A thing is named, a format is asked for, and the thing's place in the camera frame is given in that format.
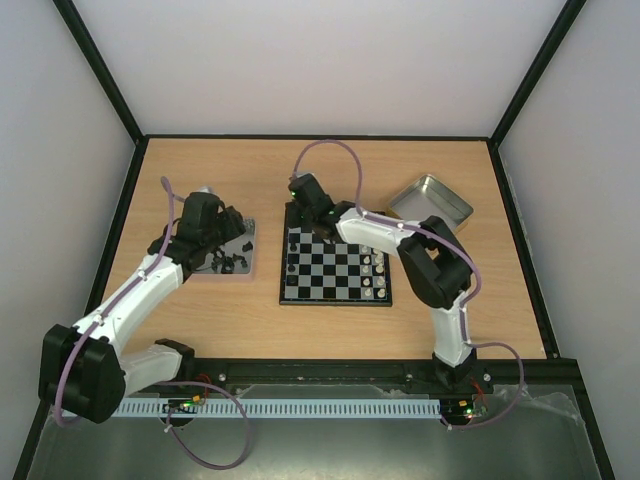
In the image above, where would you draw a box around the light blue slotted cable duct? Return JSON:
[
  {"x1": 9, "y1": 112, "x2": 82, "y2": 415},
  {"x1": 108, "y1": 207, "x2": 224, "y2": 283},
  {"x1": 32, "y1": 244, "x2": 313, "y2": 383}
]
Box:
[{"x1": 113, "y1": 398, "x2": 441, "y2": 419}]

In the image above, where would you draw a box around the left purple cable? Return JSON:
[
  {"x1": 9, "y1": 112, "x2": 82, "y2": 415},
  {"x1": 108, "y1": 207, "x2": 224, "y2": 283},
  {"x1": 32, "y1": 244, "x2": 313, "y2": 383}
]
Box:
[{"x1": 53, "y1": 176, "x2": 251, "y2": 470}]

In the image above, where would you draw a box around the black silver chess board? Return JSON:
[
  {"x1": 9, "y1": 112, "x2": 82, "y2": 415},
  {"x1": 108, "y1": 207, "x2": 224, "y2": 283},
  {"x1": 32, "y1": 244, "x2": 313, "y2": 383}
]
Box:
[{"x1": 279, "y1": 202, "x2": 393, "y2": 307}]

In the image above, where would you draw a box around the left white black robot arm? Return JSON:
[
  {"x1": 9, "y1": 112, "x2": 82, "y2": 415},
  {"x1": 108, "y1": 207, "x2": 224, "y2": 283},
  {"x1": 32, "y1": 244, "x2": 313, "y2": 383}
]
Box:
[{"x1": 38, "y1": 191, "x2": 246, "y2": 426}]

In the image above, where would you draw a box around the gold silver empty tin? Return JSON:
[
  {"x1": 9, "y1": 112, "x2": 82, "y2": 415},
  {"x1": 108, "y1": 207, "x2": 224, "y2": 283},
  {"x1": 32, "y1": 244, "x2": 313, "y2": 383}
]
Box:
[{"x1": 386, "y1": 174, "x2": 474, "y2": 233}]

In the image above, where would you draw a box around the pink tin with black pieces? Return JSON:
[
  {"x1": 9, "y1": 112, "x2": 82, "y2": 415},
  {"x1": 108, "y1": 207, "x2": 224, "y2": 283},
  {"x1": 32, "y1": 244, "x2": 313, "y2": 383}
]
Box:
[{"x1": 191, "y1": 217, "x2": 257, "y2": 283}]

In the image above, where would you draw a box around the black aluminium frame rail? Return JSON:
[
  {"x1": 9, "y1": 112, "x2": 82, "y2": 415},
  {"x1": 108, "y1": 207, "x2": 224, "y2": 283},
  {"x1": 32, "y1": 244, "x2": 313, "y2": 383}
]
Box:
[{"x1": 49, "y1": 355, "x2": 581, "y2": 396}]

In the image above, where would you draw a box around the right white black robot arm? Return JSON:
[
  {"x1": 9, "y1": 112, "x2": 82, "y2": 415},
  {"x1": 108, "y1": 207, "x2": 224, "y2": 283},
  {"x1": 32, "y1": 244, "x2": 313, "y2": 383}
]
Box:
[{"x1": 289, "y1": 174, "x2": 479, "y2": 392}]

